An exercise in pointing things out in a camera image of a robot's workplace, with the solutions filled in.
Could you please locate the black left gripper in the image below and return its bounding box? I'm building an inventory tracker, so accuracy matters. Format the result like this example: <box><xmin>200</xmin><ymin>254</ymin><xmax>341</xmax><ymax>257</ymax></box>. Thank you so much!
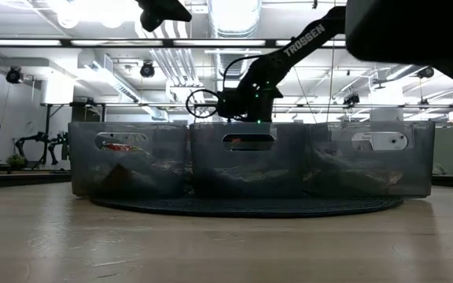
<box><xmin>135</xmin><ymin>0</ymin><xmax>193</xmax><ymax>21</ymax></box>

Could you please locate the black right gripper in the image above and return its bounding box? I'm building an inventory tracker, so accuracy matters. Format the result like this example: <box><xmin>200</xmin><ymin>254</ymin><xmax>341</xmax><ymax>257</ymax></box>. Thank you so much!
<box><xmin>217</xmin><ymin>88</ymin><xmax>284</xmax><ymax>123</ymax></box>

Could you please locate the blue brown granola bar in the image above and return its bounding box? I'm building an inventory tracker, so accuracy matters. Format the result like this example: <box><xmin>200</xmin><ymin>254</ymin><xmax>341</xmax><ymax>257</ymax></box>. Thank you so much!
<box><xmin>336</xmin><ymin>167</ymin><xmax>404</xmax><ymax>193</ymax></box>

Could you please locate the grey translucent plastic bin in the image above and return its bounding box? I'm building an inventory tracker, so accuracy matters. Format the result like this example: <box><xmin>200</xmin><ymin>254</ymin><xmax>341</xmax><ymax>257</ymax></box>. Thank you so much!
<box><xmin>68</xmin><ymin>120</ymin><xmax>190</xmax><ymax>199</ymax></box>
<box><xmin>307</xmin><ymin>120</ymin><xmax>435</xmax><ymax>199</ymax></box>
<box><xmin>190</xmin><ymin>122</ymin><xmax>308</xmax><ymax>197</ymax></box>

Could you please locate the black ceiling spotlight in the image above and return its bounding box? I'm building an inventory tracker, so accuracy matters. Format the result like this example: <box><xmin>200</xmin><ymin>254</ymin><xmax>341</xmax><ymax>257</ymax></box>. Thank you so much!
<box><xmin>416</xmin><ymin>64</ymin><xmax>436</xmax><ymax>80</ymax></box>
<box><xmin>342</xmin><ymin>92</ymin><xmax>361</xmax><ymax>108</ymax></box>
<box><xmin>138</xmin><ymin>60</ymin><xmax>157</xmax><ymax>79</ymax></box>
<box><xmin>5</xmin><ymin>65</ymin><xmax>24</xmax><ymax>85</ymax></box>

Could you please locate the round dark woven mat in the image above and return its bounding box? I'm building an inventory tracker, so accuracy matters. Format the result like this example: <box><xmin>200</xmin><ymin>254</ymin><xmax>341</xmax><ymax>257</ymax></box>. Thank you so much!
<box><xmin>88</xmin><ymin>192</ymin><xmax>404</xmax><ymax>219</ymax></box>

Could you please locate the white box with sockets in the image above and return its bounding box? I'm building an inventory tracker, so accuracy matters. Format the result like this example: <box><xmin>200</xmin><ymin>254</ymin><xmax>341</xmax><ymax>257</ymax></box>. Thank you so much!
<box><xmin>350</xmin><ymin>130</ymin><xmax>409</xmax><ymax>152</ymax></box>

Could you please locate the small green potted plant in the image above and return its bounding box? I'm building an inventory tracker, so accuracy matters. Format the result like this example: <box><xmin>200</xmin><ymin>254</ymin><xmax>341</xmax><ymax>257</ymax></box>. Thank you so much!
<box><xmin>5</xmin><ymin>153</ymin><xmax>28</xmax><ymax>171</ymax></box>

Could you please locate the silver ventilation duct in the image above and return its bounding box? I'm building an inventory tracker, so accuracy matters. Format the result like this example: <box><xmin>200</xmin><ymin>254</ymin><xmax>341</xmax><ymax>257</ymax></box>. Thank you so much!
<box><xmin>206</xmin><ymin>0</ymin><xmax>263</xmax><ymax>79</ymax></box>

